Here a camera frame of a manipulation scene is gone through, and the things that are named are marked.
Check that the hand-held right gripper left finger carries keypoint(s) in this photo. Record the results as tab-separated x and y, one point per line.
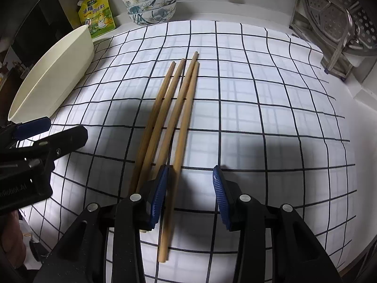
159	200

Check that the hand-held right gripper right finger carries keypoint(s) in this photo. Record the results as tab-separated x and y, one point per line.
221	200

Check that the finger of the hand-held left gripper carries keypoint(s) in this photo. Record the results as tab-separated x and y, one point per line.
32	126
67	138

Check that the person's left hand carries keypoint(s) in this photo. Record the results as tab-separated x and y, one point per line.
11	235

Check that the cream plastic basin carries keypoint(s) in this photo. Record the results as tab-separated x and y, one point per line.
50	73

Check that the white checkered cloth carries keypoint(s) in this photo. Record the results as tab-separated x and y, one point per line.
250	109

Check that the dark kitchen appliance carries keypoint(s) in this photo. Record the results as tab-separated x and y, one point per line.
38	20

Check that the yellow seasoning pouch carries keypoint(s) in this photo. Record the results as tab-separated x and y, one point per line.
98	14

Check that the stainless steel dish rack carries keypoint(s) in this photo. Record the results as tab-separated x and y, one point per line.
338	53

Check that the white board in rack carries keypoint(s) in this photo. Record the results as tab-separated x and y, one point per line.
355	61

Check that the perforated steel steamer plate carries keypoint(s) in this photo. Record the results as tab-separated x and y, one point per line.
327	17
366	29

